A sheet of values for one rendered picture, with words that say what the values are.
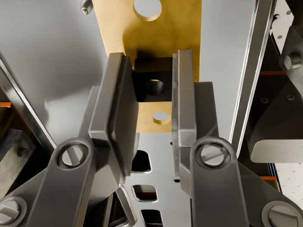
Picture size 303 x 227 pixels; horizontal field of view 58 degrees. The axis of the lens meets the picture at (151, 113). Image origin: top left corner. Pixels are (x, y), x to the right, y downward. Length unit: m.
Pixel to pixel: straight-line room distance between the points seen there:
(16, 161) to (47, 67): 0.15
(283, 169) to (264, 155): 0.65
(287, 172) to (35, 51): 0.90
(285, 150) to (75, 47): 0.25
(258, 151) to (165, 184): 0.13
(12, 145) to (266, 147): 0.28
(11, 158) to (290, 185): 0.94
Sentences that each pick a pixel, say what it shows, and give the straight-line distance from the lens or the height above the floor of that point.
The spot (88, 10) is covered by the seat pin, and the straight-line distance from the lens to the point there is 0.18.
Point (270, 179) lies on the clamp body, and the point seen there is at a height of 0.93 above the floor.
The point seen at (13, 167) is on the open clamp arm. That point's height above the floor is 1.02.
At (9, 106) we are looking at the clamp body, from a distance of 0.38.
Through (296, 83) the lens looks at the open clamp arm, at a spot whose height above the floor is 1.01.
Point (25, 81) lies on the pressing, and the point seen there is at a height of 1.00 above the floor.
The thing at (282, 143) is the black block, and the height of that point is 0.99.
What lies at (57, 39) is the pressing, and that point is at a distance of 0.22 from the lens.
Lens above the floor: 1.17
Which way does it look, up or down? 41 degrees down
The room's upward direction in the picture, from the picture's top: 175 degrees counter-clockwise
